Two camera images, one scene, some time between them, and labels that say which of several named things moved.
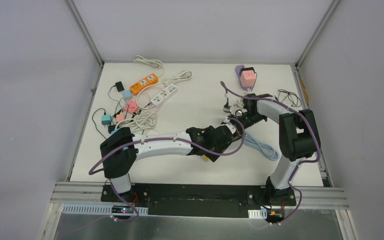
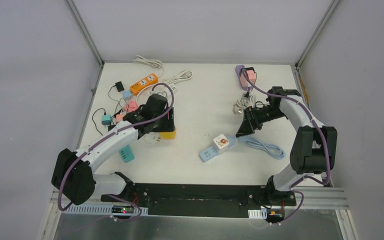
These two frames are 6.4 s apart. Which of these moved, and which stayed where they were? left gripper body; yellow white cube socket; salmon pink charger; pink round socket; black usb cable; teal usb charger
Moved: left gripper body; yellow white cube socket
Stayed: salmon pink charger; pink round socket; teal usb charger; black usb cable
